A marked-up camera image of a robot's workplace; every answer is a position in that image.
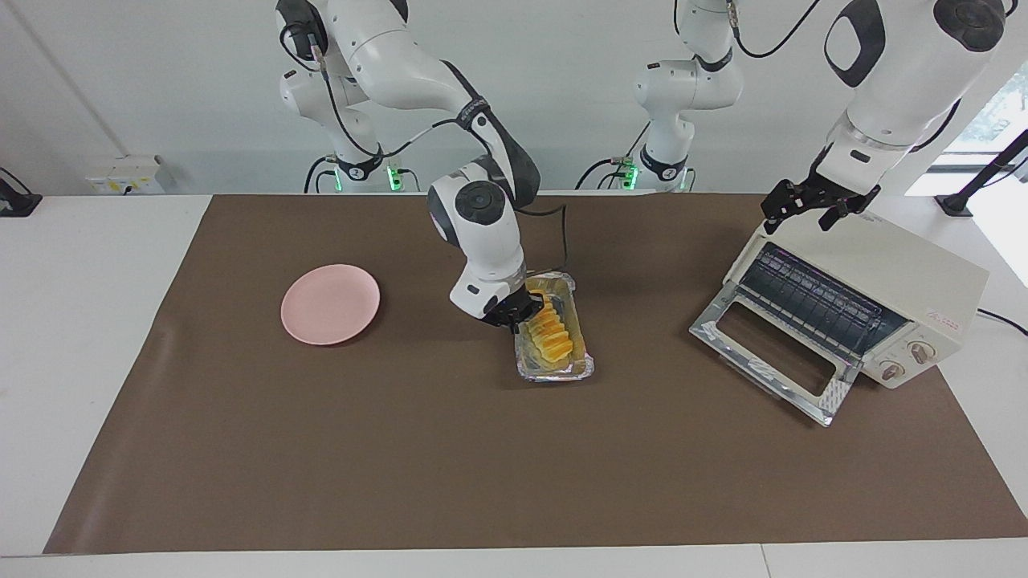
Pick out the golden twisted bread loaf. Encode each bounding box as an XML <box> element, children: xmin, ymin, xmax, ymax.
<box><xmin>526</xmin><ymin>292</ymin><xmax>576</xmax><ymax>363</ymax></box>

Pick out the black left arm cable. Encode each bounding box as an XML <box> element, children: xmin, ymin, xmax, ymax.
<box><xmin>725</xmin><ymin>0</ymin><xmax>824</xmax><ymax>59</ymax></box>

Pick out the white toaster oven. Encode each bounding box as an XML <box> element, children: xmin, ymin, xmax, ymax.
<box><xmin>723</xmin><ymin>194</ymin><xmax>990</xmax><ymax>391</ymax></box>

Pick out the pink round plate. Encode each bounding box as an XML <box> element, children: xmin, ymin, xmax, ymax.
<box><xmin>280</xmin><ymin>264</ymin><xmax>381</xmax><ymax>347</ymax></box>

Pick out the metal oven wire rack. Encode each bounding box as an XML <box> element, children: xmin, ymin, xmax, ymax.
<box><xmin>737</xmin><ymin>241</ymin><xmax>910</xmax><ymax>359</ymax></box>

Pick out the brown table mat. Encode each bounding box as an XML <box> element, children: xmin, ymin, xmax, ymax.
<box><xmin>44</xmin><ymin>193</ymin><xmax>1028</xmax><ymax>555</ymax></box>

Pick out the bright window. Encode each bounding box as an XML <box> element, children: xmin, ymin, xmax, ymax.
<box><xmin>936</xmin><ymin>63</ymin><xmax>1028</xmax><ymax>173</ymax></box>

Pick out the black oven power cable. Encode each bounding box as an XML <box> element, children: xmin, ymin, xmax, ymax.
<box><xmin>975</xmin><ymin>308</ymin><xmax>1028</xmax><ymax>339</ymax></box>

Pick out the aluminium foil tray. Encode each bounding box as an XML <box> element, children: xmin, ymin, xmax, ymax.
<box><xmin>514</xmin><ymin>271</ymin><xmax>597</xmax><ymax>383</ymax></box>

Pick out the white wall socket box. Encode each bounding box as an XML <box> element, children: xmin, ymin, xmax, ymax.
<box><xmin>84</xmin><ymin>155</ymin><xmax>174</xmax><ymax>197</ymax></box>

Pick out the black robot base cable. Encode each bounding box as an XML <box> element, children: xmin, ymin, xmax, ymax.
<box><xmin>573</xmin><ymin>120</ymin><xmax>653</xmax><ymax>192</ymax></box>
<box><xmin>303</xmin><ymin>156</ymin><xmax>340</xmax><ymax>194</ymax></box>

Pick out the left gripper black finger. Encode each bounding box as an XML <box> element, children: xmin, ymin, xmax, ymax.
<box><xmin>818</xmin><ymin>201</ymin><xmax>857</xmax><ymax>234</ymax></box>
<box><xmin>761</xmin><ymin>188</ymin><xmax>794</xmax><ymax>235</ymax></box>

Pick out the glass oven door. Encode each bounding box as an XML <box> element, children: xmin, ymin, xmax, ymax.
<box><xmin>689</xmin><ymin>281</ymin><xmax>865</xmax><ymax>428</ymax></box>

